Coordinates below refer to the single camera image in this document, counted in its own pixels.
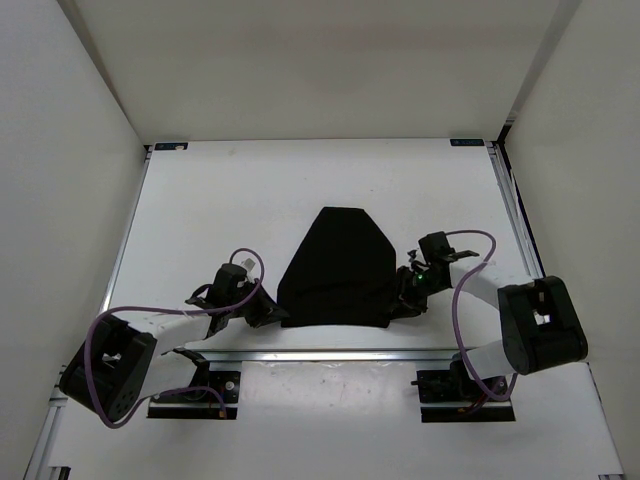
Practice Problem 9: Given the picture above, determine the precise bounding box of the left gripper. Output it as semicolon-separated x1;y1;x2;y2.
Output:
227;278;288;328

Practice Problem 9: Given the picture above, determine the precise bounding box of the right blue corner label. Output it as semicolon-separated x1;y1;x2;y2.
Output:
450;138;485;147

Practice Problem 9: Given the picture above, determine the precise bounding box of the left blue corner label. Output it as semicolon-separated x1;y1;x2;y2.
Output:
154;142;189;151

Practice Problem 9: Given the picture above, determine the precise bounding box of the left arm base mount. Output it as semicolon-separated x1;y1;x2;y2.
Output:
147;351;241;421

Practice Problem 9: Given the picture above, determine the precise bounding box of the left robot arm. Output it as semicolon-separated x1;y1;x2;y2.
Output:
59;261;290;429

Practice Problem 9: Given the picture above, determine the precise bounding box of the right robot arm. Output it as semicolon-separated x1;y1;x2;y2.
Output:
391;232;588;401

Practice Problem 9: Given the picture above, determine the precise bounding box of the blue corner label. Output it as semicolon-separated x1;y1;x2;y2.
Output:
450;138;485;147
154;142;189;151

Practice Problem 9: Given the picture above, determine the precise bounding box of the aluminium front rail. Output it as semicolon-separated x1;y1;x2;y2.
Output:
194;349;457;363

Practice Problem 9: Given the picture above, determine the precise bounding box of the black skirt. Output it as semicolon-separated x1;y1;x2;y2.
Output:
277;207;396;328

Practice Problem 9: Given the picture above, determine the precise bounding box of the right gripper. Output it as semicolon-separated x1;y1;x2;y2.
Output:
379;265;448;320

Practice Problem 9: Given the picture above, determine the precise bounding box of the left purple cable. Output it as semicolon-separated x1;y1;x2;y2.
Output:
84;248;265;430

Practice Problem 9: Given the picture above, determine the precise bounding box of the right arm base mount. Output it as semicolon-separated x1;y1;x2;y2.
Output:
411;360;516;424

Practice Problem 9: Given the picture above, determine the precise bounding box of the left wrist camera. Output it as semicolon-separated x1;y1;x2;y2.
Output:
240;258;256;273

